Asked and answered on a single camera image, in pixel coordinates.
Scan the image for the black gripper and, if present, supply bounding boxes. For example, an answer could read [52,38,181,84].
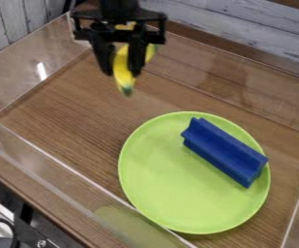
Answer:
[69,7,167,77]

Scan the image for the yellow toy banana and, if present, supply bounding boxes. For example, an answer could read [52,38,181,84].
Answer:
[111,43,159,97]

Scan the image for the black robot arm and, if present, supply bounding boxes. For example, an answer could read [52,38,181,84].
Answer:
[69,0,167,77]

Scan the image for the green round plate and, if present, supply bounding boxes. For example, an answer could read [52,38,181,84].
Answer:
[117,111,271,234]

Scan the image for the blue foam block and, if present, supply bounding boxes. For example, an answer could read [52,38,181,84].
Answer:
[180,117,269,188]

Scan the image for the clear acrylic corner bracket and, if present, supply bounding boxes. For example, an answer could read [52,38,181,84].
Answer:
[65,12,89,47]

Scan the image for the clear acrylic tray wall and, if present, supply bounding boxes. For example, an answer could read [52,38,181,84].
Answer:
[0,111,196,248]

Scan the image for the black cable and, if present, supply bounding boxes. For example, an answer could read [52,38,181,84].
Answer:
[0,217,21,248]

